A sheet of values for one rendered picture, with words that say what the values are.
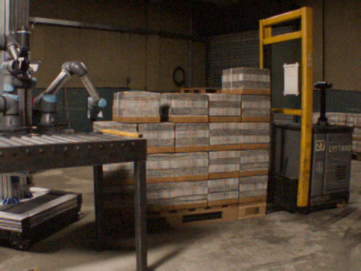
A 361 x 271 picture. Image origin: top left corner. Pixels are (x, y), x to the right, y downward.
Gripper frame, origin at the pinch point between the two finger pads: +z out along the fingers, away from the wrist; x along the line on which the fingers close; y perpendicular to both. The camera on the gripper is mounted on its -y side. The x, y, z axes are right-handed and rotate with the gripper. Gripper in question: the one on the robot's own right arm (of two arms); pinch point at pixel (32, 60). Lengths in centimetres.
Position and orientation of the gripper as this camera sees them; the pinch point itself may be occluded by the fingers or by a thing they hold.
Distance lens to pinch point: 228.5
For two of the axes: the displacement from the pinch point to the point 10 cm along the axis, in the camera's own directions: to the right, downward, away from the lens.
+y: -1.0, 10.0, 0.0
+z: 7.6, 0.7, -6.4
